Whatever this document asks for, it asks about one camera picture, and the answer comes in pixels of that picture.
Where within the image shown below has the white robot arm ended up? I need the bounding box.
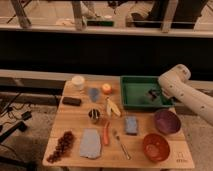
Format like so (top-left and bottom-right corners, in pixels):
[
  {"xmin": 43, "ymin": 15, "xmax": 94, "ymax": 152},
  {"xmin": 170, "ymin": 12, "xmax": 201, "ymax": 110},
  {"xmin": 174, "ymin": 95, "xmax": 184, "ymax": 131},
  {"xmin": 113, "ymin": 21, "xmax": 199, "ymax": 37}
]
[{"xmin": 157, "ymin": 64, "xmax": 213, "ymax": 126}]

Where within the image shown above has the green plastic tray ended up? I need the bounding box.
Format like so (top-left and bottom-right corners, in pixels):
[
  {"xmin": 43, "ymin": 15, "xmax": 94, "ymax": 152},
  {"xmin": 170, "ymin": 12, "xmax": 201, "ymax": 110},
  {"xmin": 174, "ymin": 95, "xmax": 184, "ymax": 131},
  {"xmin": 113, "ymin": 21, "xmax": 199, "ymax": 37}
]
[{"xmin": 120, "ymin": 76, "xmax": 173, "ymax": 110}]

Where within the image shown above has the purple bowl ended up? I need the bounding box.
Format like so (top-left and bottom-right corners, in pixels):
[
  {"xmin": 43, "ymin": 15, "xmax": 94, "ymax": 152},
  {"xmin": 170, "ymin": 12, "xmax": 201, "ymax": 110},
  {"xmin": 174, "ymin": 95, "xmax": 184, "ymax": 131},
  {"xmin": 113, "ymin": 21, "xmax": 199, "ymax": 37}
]
[{"xmin": 154, "ymin": 109, "xmax": 181, "ymax": 135}]

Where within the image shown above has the blue sponge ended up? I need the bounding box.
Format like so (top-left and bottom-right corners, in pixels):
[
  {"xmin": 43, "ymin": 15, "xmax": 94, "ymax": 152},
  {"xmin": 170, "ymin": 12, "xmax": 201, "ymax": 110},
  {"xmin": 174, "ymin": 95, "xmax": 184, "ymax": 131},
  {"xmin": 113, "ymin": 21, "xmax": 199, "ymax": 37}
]
[{"xmin": 125, "ymin": 116, "xmax": 138, "ymax": 135}]

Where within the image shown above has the peeled banana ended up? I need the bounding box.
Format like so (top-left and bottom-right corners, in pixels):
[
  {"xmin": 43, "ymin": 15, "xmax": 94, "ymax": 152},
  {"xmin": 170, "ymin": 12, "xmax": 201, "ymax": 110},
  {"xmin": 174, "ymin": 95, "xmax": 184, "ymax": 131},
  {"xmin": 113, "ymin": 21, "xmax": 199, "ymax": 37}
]
[{"xmin": 106, "ymin": 97, "xmax": 121, "ymax": 117}]

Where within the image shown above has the red yellow apple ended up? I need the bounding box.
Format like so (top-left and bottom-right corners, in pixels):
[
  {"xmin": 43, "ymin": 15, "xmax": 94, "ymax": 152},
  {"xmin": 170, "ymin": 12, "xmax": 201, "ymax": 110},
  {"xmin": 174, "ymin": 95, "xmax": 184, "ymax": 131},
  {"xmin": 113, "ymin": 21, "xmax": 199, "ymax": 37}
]
[{"xmin": 101, "ymin": 83, "xmax": 112, "ymax": 95}]

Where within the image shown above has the red bowl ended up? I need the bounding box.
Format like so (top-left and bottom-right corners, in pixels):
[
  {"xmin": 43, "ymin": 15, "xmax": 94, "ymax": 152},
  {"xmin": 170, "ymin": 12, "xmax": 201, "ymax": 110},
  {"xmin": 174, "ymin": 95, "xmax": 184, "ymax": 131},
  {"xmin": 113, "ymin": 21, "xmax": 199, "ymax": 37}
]
[{"xmin": 142, "ymin": 133, "xmax": 170, "ymax": 163}]

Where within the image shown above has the metal fork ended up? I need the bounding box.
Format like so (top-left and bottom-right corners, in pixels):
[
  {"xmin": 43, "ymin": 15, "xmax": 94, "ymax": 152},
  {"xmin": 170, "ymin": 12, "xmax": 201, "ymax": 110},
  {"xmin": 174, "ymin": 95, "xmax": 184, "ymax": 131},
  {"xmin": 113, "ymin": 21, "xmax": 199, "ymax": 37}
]
[{"xmin": 112, "ymin": 129, "xmax": 131, "ymax": 160}]

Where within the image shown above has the orange carrot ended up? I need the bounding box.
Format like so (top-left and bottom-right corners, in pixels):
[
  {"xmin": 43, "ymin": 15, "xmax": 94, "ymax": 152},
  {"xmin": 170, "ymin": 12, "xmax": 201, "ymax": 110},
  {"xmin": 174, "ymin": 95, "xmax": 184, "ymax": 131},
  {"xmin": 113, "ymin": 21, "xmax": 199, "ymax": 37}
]
[{"xmin": 103, "ymin": 122, "xmax": 110, "ymax": 145}]

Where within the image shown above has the metal cup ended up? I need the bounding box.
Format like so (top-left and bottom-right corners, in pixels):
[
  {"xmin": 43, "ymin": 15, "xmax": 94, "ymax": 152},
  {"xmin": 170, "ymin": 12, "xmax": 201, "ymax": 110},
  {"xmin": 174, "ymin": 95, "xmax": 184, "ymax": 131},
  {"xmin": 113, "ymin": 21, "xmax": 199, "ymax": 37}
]
[{"xmin": 88, "ymin": 109, "xmax": 100, "ymax": 124}]

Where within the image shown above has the wooden table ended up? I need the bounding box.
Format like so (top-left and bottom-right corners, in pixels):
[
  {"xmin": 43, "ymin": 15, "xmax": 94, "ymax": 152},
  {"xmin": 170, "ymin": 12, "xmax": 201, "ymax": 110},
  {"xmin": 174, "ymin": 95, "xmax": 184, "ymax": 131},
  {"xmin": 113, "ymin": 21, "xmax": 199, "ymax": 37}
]
[{"xmin": 45, "ymin": 82, "xmax": 194, "ymax": 169}]

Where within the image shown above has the white cup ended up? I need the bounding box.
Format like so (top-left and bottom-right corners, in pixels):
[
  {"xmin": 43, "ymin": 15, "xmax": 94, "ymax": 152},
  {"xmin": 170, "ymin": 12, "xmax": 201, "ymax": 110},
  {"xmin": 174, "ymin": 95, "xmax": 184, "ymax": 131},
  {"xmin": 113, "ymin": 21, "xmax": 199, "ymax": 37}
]
[{"xmin": 71, "ymin": 75, "xmax": 85, "ymax": 91}]

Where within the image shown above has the grey-blue cloth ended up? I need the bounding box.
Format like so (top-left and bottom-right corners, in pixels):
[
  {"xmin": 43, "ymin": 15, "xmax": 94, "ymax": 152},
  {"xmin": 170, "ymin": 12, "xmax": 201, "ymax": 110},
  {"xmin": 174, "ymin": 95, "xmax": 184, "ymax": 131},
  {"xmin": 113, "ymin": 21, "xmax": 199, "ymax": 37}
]
[{"xmin": 79, "ymin": 129, "xmax": 101, "ymax": 159}]

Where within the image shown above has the black rectangular block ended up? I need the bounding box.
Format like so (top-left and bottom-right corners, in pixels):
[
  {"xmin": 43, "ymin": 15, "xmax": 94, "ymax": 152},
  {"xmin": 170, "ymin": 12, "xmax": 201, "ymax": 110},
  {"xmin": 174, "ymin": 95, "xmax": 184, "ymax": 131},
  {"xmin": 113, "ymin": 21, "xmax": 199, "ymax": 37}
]
[{"xmin": 62, "ymin": 97, "xmax": 82, "ymax": 106}]

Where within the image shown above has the bunch of dark grapes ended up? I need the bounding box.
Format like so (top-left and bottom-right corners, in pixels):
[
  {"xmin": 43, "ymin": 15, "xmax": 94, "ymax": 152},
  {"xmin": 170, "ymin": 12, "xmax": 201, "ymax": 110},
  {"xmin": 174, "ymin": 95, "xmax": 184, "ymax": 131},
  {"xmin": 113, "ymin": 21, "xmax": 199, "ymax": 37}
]
[{"xmin": 47, "ymin": 131, "xmax": 74, "ymax": 163}]

